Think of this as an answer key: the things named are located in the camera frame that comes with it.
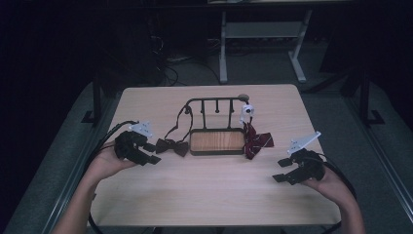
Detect black bow tie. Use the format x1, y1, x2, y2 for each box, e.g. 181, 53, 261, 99
154, 103, 195, 158

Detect dark red striped bow tie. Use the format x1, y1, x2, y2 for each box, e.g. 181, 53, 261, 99
239, 102, 275, 161

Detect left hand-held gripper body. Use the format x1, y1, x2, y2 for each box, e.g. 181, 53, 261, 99
113, 120, 154, 166

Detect black hook rack wooden base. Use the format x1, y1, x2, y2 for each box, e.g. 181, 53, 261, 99
183, 96, 252, 156

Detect black floor cables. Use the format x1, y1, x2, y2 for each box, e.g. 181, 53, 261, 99
148, 32, 222, 88

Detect black metal stand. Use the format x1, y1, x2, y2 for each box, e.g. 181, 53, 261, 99
80, 69, 102, 125
358, 67, 387, 127

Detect person's left hand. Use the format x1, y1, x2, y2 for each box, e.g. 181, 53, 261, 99
87, 142, 137, 181

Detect white metal desk frame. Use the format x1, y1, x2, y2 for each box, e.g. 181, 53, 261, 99
218, 9, 314, 85

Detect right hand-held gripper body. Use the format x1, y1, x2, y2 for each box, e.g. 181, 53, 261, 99
286, 130, 326, 186

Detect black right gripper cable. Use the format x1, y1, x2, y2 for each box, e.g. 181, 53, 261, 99
316, 151, 358, 234

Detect person's right hand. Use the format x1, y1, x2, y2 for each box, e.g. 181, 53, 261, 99
301, 167, 354, 208

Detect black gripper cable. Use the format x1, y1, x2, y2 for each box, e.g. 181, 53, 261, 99
85, 120, 139, 234
316, 151, 358, 234

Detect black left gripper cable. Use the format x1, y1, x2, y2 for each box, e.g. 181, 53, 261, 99
85, 120, 139, 234

